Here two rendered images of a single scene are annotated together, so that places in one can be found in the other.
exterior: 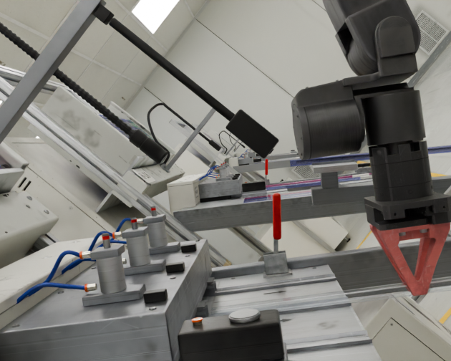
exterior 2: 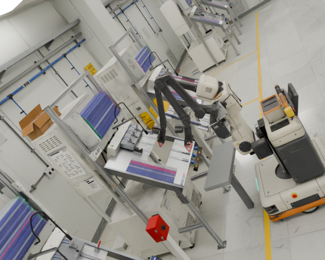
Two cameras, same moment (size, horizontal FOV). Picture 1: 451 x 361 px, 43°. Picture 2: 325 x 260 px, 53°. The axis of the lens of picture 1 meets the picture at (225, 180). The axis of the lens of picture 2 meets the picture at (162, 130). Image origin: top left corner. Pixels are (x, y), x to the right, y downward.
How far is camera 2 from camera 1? 2.68 m
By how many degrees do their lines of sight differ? 32
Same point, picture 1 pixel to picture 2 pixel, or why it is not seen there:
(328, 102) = (156, 129)
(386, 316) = not seen: hidden behind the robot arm
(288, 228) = (203, 49)
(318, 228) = (214, 52)
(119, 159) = (139, 73)
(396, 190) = (160, 139)
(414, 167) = (162, 137)
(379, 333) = not seen: hidden behind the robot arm
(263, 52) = not seen: outside the picture
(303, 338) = (145, 149)
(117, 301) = (130, 142)
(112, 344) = (129, 147)
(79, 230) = (126, 88)
